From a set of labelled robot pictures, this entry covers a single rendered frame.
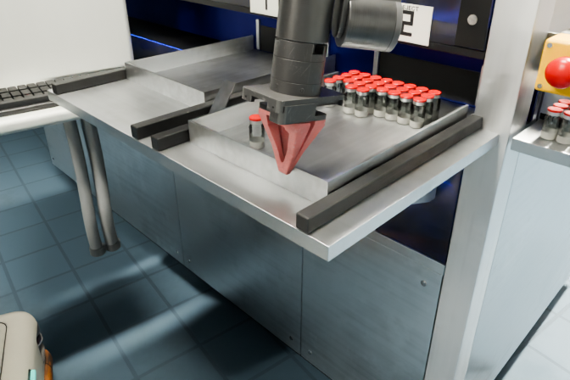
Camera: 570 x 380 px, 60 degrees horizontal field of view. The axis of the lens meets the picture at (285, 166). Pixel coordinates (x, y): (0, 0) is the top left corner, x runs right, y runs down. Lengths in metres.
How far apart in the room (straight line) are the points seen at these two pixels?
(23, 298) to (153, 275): 0.44
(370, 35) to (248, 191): 0.23
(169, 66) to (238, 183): 0.53
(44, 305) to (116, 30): 0.98
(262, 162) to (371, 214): 0.15
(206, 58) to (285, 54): 0.64
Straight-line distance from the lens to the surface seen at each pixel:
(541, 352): 1.77
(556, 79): 0.74
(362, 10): 0.53
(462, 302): 1.00
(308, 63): 0.52
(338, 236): 0.52
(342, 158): 0.68
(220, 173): 0.65
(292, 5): 0.52
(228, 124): 0.77
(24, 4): 1.34
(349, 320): 1.22
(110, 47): 1.39
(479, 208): 0.88
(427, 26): 0.84
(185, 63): 1.12
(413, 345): 1.13
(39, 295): 1.96
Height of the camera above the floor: 1.18
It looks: 27 degrees down
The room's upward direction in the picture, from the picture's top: straight up
